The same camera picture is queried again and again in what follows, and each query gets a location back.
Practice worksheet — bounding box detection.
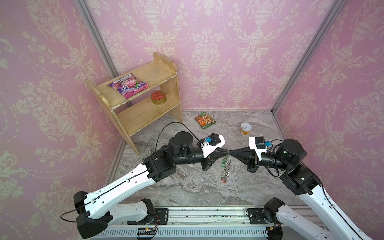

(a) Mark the green key tag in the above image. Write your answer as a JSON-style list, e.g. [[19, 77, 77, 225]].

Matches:
[[221, 158, 227, 169]]

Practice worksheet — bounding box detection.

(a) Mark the metal key organizer ring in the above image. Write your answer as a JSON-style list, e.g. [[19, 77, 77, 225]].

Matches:
[[219, 153, 232, 184]]

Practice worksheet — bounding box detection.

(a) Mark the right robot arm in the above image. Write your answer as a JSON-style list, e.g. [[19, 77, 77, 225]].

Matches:
[[229, 137, 370, 240]]

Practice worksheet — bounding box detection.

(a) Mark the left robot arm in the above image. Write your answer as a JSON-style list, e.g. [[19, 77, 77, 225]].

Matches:
[[74, 132, 227, 239]]

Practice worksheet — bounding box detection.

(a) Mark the yellow can white lid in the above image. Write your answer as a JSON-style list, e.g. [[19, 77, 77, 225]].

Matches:
[[240, 123, 252, 136]]

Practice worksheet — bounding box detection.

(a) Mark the green orange food packet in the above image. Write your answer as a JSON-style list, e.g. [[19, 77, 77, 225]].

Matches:
[[194, 113, 216, 129]]

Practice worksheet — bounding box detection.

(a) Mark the red lid round tin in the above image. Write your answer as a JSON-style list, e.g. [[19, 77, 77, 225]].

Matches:
[[151, 91, 167, 105]]

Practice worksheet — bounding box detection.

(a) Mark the wooden two-tier shelf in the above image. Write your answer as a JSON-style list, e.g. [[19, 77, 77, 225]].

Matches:
[[85, 52, 183, 155]]

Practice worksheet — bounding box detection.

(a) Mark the purple snack bag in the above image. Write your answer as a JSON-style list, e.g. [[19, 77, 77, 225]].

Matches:
[[108, 74, 149, 99]]

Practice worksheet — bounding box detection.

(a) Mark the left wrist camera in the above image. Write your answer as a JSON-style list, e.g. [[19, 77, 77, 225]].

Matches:
[[200, 133, 226, 158]]

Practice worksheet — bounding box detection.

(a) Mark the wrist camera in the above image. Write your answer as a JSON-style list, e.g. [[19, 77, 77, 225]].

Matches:
[[249, 137, 272, 161], [200, 133, 226, 158]]

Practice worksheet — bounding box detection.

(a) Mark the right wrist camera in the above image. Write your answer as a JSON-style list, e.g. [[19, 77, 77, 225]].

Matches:
[[249, 137, 272, 161]]

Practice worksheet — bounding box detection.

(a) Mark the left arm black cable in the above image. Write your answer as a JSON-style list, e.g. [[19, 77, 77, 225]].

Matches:
[[154, 121, 201, 152]]

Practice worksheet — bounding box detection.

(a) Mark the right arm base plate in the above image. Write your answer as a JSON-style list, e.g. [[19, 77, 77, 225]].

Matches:
[[245, 208, 269, 225]]

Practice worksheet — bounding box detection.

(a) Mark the aluminium mounting rail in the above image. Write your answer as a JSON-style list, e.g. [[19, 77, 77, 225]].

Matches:
[[86, 205, 301, 228]]

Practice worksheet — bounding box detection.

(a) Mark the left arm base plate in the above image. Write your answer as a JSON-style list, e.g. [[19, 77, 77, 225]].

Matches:
[[127, 208, 170, 225]]

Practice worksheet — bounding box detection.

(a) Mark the slotted cable duct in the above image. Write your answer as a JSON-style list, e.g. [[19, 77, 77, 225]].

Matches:
[[92, 225, 268, 240]]

